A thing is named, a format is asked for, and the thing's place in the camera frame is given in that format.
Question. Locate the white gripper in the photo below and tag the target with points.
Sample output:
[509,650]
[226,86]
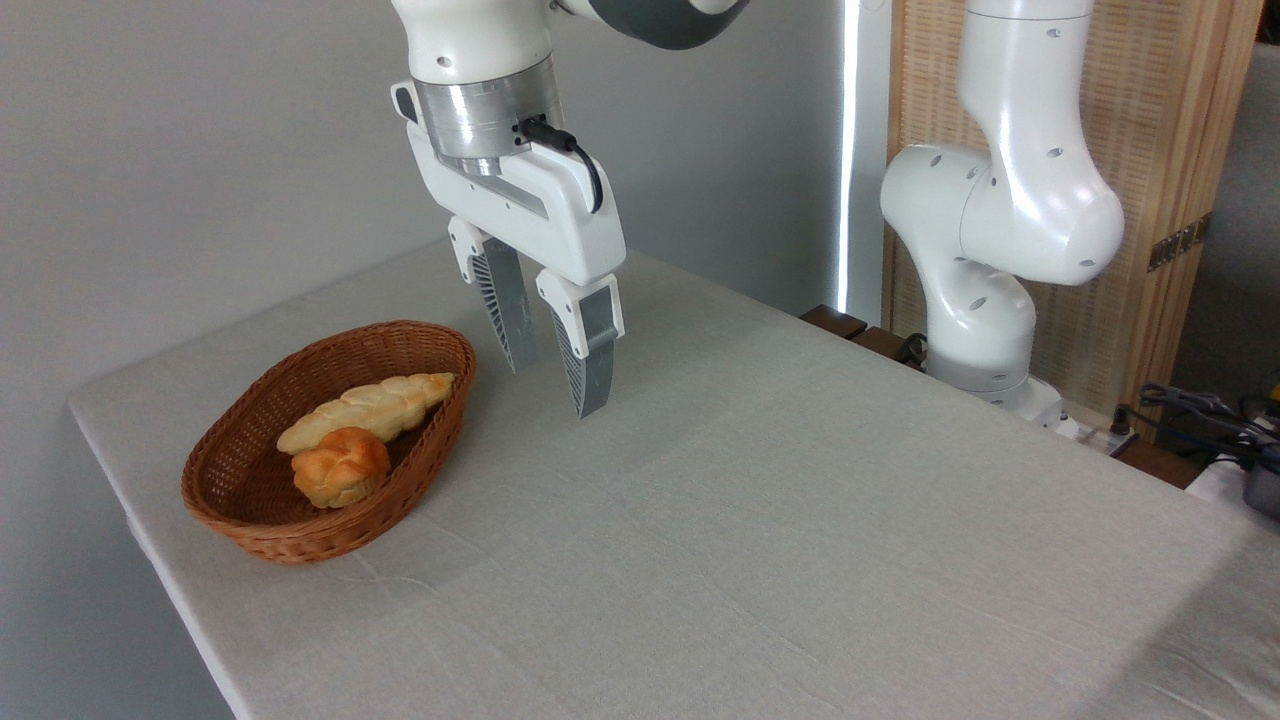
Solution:
[560,215]

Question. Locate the round golden bread bun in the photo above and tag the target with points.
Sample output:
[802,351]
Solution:
[340,470]

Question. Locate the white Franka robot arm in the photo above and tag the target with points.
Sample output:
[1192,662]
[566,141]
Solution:
[1000,200]

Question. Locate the long braided bread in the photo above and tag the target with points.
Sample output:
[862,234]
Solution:
[370,403]

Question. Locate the light grey tablecloth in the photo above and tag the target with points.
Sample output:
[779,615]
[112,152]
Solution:
[750,550]

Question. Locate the brown wicker basket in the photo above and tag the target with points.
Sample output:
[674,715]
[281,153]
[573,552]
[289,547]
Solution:
[250,520]

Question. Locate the brass screen hinge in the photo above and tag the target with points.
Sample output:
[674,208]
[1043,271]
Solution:
[1180,242]

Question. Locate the wooden folding screen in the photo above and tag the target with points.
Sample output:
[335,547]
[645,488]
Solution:
[1160,120]

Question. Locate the grey power adapter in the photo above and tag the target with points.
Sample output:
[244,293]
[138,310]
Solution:
[1265,490]

